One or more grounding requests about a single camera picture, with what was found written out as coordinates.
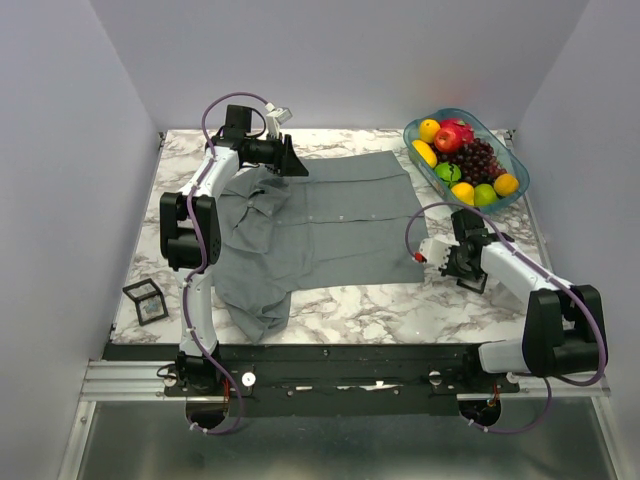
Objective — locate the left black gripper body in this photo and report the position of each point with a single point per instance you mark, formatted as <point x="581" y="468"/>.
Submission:
<point x="275" y="159"/>

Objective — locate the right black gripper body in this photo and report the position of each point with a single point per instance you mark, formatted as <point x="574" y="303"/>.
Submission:
<point x="457" y="268"/>

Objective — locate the grey button shirt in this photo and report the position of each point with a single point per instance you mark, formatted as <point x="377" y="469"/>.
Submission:
<point x="347" y="223"/>

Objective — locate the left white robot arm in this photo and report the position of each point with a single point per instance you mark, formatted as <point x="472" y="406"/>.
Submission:
<point x="190" y="232"/>

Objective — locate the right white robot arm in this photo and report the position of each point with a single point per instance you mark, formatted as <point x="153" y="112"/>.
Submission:
<point x="564" y="331"/>

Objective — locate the yellow pear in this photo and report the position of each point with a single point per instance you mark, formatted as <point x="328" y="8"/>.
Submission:
<point x="464" y="192"/>

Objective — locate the orange at tub front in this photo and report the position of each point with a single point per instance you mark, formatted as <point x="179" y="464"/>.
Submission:
<point x="506" y="185"/>

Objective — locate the orange at tub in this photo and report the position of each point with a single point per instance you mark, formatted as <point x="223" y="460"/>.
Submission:
<point x="428" y="129"/>
<point x="506" y="185"/>

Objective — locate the green striped melon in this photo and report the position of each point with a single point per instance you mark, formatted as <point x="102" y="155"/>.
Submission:
<point x="449" y="173"/>

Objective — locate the dark purple grapes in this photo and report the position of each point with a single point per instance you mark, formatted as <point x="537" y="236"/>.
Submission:
<point x="477" y="161"/>

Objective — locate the clear teal fruit tub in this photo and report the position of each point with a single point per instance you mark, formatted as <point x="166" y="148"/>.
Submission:
<point x="504" y="155"/>

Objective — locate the yellow mango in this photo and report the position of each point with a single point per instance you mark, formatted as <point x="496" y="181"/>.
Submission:
<point x="426" y="152"/>

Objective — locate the red apple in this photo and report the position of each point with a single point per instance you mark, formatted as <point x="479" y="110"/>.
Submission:
<point x="448" y="140"/>

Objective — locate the pink dragon fruit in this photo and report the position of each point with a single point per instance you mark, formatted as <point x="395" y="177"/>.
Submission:
<point x="465" y="130"/>

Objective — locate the orange at tub back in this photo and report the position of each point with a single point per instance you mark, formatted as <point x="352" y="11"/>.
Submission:
<point x="428" y="129"/>

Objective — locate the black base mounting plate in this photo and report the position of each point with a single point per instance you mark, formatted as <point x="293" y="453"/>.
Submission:
<point x="325" y="380"/>

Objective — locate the right black square frame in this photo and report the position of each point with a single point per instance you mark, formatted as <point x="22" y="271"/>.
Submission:
<point x="475" y="285"/>

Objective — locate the black square frame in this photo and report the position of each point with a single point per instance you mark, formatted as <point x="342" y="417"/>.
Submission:
<point x="475" y="285"/>
<point x="149" y="301"/>

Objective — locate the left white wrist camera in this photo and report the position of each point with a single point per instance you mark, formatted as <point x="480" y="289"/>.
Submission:
<point x="275" y="117"/>

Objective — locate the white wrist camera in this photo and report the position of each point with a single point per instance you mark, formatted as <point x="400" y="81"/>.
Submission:
<point x="433" y="252"/>
<point x="275" y="117"/>

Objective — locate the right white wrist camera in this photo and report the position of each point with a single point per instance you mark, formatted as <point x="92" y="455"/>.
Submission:
<point x="433" y="252"/>

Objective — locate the left black square frame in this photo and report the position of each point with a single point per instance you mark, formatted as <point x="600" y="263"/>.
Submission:
<point x="149" y="301"/>

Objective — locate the aluminium rail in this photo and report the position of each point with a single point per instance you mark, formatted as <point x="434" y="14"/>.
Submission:
<point x="138" y="381"/>

